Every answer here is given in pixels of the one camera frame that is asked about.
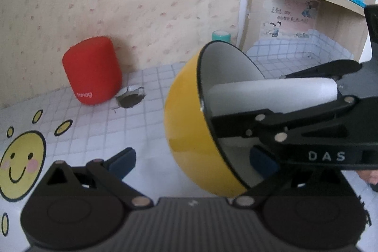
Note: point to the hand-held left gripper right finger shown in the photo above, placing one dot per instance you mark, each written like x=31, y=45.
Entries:
x=261, y=162

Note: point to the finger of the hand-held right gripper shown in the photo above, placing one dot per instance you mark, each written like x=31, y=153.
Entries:
x=265, y=125
x=339, y=69

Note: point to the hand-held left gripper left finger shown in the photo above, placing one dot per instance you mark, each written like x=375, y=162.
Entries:
x=122, y=163

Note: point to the white sponge block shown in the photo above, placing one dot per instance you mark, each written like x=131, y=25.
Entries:
x=265, y=92

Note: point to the yellow bowl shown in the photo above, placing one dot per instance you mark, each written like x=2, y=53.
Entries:
x=183, y=128

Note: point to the person's right hand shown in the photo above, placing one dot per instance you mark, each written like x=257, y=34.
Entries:
x=370, y=176

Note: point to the red cylindrical speaker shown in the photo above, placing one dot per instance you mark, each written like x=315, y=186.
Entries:
x=91, y=72

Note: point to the teal capped small bottle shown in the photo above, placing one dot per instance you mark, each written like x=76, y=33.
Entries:
x=221, y=36

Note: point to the cartoon certificate wall poster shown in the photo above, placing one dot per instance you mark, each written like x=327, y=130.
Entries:
x=289, y=18

